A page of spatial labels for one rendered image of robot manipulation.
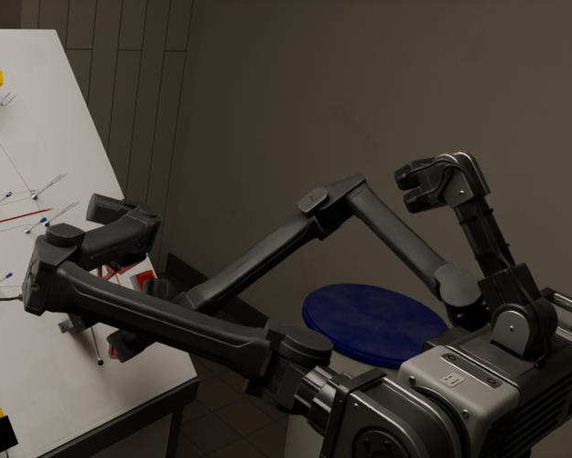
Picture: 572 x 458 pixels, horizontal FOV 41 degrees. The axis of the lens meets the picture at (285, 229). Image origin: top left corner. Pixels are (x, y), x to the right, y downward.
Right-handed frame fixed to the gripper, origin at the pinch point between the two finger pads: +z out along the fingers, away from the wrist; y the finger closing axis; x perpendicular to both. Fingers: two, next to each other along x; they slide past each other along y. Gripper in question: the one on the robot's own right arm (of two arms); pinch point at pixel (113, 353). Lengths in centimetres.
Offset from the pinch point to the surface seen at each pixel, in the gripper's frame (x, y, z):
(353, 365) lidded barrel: 44, -101, 29
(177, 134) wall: -96, -198, 124
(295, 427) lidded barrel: 55, -104, 74
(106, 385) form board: 4.9, -1.5, 11.2
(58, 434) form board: 8.5, 15.2, 11.7
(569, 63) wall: -2, -175, -68
